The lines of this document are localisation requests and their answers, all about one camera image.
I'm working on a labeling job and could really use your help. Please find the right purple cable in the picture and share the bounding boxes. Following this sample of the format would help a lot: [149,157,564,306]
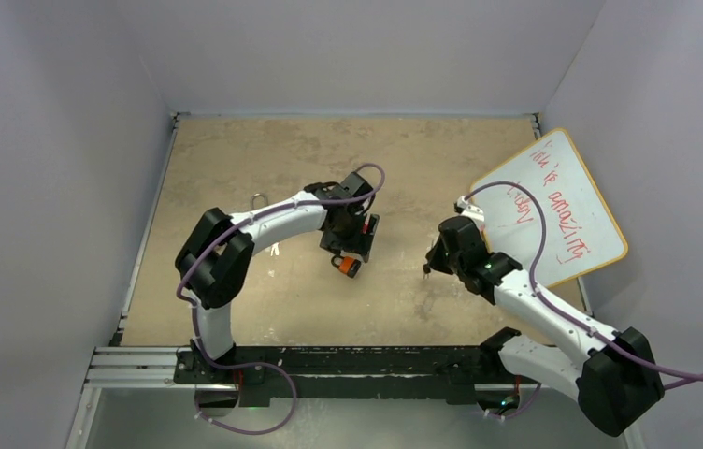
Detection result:
[461,181,703,423]

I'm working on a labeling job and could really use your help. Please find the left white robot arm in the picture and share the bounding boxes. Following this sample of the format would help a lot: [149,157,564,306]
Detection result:
[175,171,381,383]

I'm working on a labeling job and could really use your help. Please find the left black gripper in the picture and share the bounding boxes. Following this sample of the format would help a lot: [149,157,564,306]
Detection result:
[322,210,377,262]

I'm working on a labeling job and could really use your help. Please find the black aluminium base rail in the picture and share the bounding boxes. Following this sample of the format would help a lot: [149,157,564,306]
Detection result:
[86,345,535,407]

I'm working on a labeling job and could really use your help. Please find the orange black padlock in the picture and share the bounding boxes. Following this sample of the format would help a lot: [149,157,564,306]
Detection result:
[331,255,362,279]

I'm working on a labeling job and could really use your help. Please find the whiteboard with yellow frame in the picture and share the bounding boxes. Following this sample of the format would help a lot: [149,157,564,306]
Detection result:
[471,128,628,287]

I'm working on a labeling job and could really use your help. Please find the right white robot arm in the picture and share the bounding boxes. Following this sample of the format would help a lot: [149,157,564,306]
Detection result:
[423,215,666,437]

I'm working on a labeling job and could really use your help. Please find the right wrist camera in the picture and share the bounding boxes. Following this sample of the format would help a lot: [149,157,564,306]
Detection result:
[454,196,485,229]

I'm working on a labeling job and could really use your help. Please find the brass padlock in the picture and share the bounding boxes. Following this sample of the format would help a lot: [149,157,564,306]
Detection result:
[249,193,269,210]

